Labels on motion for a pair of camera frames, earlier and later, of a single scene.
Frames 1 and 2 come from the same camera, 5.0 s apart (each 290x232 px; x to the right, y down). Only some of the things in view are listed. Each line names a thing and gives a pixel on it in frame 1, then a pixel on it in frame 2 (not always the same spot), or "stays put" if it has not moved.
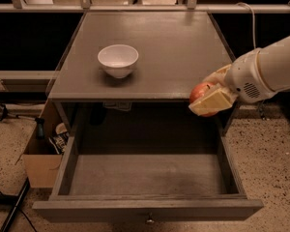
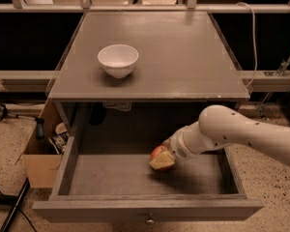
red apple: x=195 y=90 -> x=159 y=151
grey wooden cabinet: x=176 y=50 stays put
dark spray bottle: x=41 y=129 stays put
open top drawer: x=148 y=179 stays put
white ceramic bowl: x=118 y=60 stays put
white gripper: x=245 y=77 -> x=178 y=144
